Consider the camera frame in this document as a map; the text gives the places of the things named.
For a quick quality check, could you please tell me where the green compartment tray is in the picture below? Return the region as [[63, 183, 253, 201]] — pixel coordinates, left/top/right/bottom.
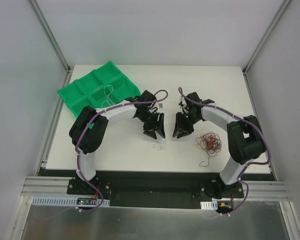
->
[[57, 61, 141, 117]]

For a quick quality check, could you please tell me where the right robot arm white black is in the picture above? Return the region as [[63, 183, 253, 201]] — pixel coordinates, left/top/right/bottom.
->
[[172, 92, 267, 198]]

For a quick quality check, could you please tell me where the aluminium frame post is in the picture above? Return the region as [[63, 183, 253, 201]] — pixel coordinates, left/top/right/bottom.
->
[[27, 0, 71, 73], [242, 0, 293, 76]]

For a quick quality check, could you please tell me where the right aluminium frame post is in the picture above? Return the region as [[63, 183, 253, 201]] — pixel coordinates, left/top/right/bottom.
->
[[242, 0, 293, 76]]

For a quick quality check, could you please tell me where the white cable duct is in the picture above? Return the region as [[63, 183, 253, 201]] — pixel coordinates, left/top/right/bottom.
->
[[200, 200, 218, 211], [32, 196, 110, 208]]

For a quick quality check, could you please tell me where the black wire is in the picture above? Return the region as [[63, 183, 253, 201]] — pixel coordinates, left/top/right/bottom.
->
[[198, 149, 212, 168]]

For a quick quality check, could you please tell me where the right white cable duct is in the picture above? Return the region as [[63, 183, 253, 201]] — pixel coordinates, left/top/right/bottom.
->
[[200, 200, 218, 211]]

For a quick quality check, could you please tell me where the white wire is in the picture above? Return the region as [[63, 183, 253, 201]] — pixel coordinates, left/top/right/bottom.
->
[[100, 85, 116, 106]]

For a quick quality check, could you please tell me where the left aluminium frame post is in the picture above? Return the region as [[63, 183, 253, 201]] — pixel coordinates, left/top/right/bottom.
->
[[27, 0, 71, 73]]

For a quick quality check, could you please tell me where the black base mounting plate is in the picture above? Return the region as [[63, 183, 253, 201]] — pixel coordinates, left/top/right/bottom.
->
[[67, 171, 244, 209]]

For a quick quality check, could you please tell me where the left white cable duct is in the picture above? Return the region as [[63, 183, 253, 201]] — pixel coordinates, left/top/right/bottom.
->
[[32, 196, 110, 208]]

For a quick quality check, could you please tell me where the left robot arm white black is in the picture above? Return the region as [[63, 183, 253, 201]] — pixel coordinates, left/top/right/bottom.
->
[[69, 89, 168, 195]]

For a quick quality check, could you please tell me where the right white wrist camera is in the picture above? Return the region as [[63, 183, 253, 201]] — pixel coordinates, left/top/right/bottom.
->
[[178, 100, 186, 108]]

